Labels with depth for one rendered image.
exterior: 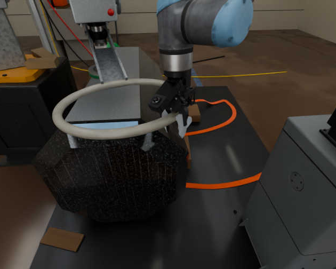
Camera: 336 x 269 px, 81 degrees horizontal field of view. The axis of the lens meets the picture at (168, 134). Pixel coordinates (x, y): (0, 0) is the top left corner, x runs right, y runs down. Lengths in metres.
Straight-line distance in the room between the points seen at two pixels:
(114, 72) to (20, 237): 1.23
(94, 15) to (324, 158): 1.19
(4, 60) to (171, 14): 1.53
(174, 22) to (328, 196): 0.74
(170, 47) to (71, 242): 1.31
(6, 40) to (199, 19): 1.56
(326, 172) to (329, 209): 0.13
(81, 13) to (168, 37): 0.76
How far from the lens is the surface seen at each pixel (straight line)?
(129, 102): 1.02
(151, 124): 0.56
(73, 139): 0.95
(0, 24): 1.84
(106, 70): 1.10
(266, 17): 7.16
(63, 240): 1.55
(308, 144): 0.91
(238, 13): 0.45
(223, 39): 0.45
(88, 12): 1.23
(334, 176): 0.85
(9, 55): 1.88
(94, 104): 1.05
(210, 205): 1.56
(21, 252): 1.67
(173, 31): 0.51
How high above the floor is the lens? 1.33
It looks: 39 degrees down
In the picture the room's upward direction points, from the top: straight up
